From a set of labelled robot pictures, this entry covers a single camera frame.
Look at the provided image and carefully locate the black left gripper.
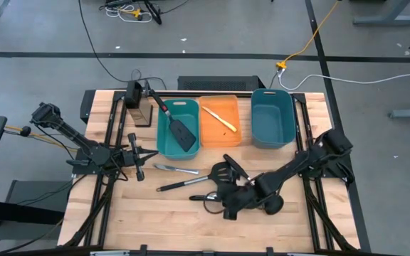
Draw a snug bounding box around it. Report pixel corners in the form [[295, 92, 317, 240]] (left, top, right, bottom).
[[121, 132, 159, 181]]

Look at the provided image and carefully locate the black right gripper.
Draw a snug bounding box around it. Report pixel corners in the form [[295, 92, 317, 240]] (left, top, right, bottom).
[[214, 181, 259, 220]]

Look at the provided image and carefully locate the small black ladle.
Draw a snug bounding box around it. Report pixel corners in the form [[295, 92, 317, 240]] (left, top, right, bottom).
[[189, 193, 220, 203]]

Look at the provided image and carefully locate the slotted black spatula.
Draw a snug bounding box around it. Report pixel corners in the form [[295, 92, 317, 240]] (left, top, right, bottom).
[[156, 161, 240, 193]]

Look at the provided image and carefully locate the all-silver table knife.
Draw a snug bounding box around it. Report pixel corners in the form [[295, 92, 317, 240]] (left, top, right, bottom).
[[153, 163, 200, 176]]

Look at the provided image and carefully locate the large black ladle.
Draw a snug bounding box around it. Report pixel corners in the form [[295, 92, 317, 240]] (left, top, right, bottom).
[[223, 154, 285, 216]]

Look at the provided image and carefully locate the grey-bladed spatula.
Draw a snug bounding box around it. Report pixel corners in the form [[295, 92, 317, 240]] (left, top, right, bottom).
[[149, 88, 198, 153]]

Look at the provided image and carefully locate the yellow-handled table knife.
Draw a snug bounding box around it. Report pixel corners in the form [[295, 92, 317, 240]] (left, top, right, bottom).
[[201, 105, 238, 134]]

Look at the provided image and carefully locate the light teal plastic bin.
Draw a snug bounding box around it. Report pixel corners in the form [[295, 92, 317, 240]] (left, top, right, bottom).
[[156, 98, 201, 160]]

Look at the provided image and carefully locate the orange plastic bin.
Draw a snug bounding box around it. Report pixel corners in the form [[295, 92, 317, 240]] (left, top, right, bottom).
[[199, 95, 243, 148]]

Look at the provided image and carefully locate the black box on metal stand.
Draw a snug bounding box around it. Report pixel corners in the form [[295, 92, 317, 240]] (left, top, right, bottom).
[[124, 80, 154, 128]]

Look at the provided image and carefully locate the black corner box with LED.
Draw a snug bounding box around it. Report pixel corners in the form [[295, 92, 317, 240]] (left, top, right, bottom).
[[80, 89, 96, 124]]

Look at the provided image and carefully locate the dark blue-teal plastic bin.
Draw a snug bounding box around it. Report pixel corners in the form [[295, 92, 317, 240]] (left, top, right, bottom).
[[250, 88, 297, 149]]

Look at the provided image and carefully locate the black perforated computer case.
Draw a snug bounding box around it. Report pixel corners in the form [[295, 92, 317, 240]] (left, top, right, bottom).
[[177, 75, 266, 92]]

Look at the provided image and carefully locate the dark grey shelf plate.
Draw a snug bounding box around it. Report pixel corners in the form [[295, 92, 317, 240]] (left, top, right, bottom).
[[0, 179, 75, 242]]

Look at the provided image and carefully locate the black floor stand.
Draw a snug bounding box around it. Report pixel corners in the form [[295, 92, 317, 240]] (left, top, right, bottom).
[[143, 0, 163, 26]]

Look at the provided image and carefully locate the black bar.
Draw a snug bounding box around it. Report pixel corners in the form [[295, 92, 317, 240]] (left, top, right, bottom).
[[0, 197, 65, 225]]

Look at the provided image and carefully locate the grey desk foot with casters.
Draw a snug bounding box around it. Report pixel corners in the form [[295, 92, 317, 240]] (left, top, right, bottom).
[[352, 0, 410, 26]]

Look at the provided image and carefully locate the black aluminium table frame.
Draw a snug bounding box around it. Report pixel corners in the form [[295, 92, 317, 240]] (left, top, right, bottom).
[[57, 89, 363, 252]]

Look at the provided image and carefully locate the long black floor cable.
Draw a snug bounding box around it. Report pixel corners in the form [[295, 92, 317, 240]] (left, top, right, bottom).
[[78, 0, 168, 90]]

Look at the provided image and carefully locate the yellow arm cable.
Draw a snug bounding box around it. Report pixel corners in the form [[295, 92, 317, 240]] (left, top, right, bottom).
[[4, 124, 81, 150]]

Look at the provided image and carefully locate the white cable bundle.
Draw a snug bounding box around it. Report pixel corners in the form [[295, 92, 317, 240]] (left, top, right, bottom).
[[105, 4, 153, 24]]

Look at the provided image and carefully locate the yellow extension cable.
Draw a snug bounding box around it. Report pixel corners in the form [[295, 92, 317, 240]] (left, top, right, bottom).
[[275, 0, 342, 70]]

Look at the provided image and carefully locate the white floor cable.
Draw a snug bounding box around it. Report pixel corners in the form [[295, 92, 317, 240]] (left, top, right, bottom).
[[278, 66, 410, 92]]

